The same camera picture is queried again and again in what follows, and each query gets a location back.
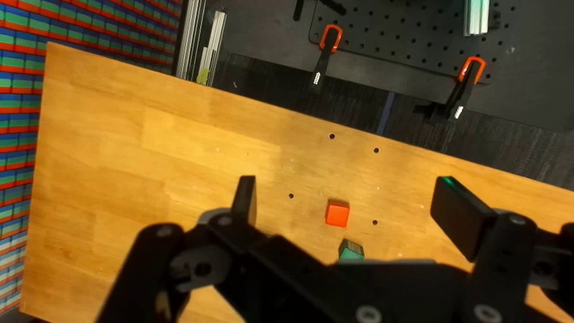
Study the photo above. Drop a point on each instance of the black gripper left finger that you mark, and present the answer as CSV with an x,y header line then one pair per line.
x,y
245,202

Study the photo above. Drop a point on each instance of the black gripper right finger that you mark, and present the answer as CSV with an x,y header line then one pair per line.
x,y
462,216

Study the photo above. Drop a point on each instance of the orange black clamp right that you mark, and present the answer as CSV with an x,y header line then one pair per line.
x,y
467,80

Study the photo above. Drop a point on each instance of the colourful striped panel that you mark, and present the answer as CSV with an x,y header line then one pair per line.
x,y
137,31

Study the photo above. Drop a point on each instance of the green wooden cube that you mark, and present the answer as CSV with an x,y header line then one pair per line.
x,y
351,250

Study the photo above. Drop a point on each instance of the orange black clamp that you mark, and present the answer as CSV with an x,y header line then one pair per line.
x,y
467,80
329,46

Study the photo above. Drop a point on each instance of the black perforated board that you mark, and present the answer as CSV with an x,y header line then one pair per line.
x,y
426,35

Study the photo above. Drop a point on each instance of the orange black clamp left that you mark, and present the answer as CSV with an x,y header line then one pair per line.
x,y
329,46

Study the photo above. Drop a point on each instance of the red-orange wooden cube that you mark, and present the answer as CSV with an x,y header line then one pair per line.
x,y
338,212

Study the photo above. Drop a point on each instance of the aluminium extrusion rails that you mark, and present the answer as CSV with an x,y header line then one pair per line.
x,y
200,40

